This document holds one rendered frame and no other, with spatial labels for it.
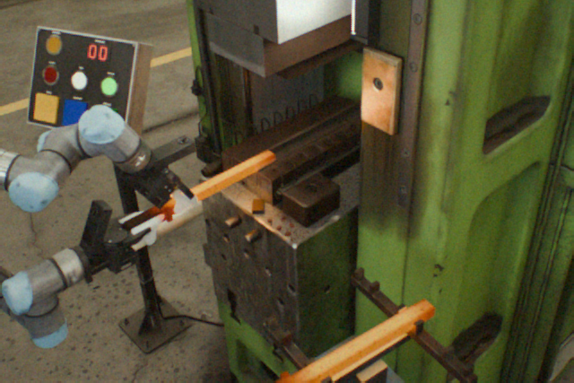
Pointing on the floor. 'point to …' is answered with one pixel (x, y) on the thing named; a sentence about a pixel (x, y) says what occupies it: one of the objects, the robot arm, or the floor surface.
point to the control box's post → (139, 248)
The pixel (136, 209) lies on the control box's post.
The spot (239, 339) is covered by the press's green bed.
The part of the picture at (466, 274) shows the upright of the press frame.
